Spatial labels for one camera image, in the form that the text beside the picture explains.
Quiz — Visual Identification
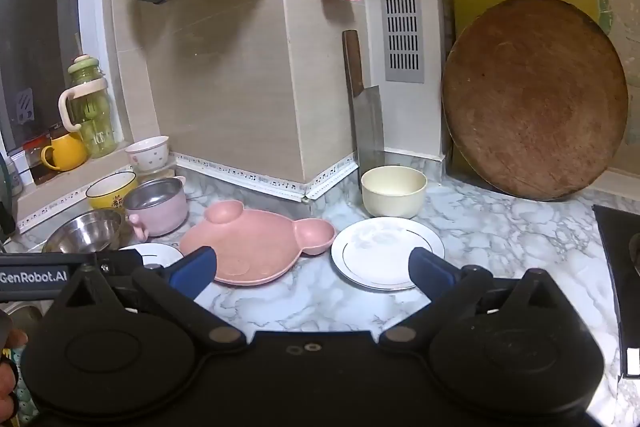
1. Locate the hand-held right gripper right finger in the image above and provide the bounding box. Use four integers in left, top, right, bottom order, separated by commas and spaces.
379, 247, 576, 352

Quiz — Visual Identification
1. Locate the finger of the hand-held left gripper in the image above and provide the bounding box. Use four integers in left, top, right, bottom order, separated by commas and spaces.
95, 251, 166, 280

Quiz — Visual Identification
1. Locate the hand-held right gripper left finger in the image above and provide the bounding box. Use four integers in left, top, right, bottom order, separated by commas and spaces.
50, 246, 247, 352

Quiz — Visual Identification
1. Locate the stainless steel bowl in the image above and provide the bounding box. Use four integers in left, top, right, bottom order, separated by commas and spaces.
42, 209, 126, 254

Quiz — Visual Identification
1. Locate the white gold-rimmed plate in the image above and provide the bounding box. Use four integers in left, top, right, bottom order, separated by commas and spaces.
330, 216, 446, 292

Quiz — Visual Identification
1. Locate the pink bear-shaped plate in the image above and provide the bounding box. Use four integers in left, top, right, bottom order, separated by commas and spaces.
178, 200, 336, 287

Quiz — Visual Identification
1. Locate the cream bowl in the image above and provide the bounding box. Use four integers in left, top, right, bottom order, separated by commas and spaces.
360, 165, 428, 220

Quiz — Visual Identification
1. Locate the person's left hand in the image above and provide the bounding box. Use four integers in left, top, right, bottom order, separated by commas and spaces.
0, 312, 29, 415

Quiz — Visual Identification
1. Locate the small white plate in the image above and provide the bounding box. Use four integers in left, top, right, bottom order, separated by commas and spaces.
117, 242, 186, 269

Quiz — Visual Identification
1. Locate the steel sink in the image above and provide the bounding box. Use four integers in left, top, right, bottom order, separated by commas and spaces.
0, 300, 46, 334

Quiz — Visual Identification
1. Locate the yellow bowl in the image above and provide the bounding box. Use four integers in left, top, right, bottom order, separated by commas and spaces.
85, 170, 139, 210

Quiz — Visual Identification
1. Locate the white floral bowl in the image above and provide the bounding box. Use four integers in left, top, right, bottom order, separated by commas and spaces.
124, 135, 171, 174

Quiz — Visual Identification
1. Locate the dark glass jar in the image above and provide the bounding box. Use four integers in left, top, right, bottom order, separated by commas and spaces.
22, 134, 54, 186

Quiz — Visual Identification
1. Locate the yellow mug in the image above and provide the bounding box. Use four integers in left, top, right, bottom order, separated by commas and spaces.
40, 132, 89, 172

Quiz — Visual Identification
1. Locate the green water bottle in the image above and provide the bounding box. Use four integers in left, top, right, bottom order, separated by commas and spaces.
58, 54, 120, 160

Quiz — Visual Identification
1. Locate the window hook sticker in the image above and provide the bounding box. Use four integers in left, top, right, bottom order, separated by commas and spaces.
14, 89, 35, 126

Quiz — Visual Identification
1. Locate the black stove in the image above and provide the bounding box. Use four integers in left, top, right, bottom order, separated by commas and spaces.
592, 204, 640, 378

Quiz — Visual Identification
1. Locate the round wooden cutting board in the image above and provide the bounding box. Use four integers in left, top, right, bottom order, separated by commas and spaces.
441, 0, 629, 203

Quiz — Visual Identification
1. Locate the grey vent grille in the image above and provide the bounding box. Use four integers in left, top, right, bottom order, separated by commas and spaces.
374, 0, 426, 84

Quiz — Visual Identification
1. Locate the cleaver with wooden handle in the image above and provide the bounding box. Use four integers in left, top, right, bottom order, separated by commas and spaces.
342, 29, 386, 174

